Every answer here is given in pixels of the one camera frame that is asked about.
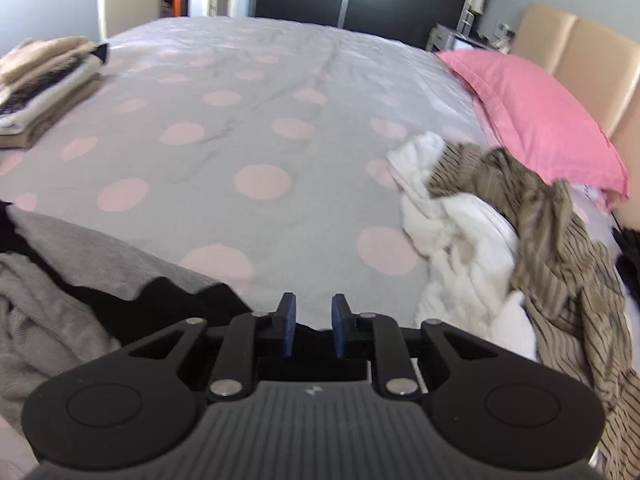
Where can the dark floral folded garment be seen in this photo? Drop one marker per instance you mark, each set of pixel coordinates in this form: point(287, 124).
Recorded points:
point(35, 87)

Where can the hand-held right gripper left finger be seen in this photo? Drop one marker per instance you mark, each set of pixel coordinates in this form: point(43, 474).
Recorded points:
point(289, 327)

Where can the cream folded garment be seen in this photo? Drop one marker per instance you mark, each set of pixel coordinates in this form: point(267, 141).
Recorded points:
point(55, 92)

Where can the white printed pillow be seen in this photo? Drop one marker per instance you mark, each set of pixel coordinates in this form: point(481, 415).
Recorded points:
point(595, 195)

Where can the white bedside table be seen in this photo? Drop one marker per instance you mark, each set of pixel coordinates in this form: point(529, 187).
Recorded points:
point(450, 37)

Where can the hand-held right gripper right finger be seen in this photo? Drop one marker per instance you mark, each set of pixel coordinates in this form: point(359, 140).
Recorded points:
point(340, 327)

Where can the white crinkled garment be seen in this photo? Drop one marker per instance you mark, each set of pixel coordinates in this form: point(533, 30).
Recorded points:
point(465, 240)

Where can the navy folded garment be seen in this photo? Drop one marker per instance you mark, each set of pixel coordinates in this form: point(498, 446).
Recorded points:
point(103, 52)

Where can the orange shelf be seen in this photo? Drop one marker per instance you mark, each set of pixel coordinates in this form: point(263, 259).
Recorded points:
point(178, 0)

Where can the pink pillow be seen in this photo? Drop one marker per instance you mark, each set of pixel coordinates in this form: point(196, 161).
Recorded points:
point(540, 115)

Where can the black garment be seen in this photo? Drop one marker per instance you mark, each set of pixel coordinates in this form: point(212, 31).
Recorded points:
point(631, 255)

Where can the grey shirt with black sleeves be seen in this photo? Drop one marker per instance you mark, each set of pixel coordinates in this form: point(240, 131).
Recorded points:
point(75, 270)

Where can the beige folded garment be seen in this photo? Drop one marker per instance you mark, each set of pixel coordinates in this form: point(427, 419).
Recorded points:
point(45, 57)

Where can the brown striped garment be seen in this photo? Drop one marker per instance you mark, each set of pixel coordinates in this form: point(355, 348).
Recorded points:
point(560, 240)

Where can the beige padded headboard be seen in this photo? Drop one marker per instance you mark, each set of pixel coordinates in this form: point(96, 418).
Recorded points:
point(595, 60)

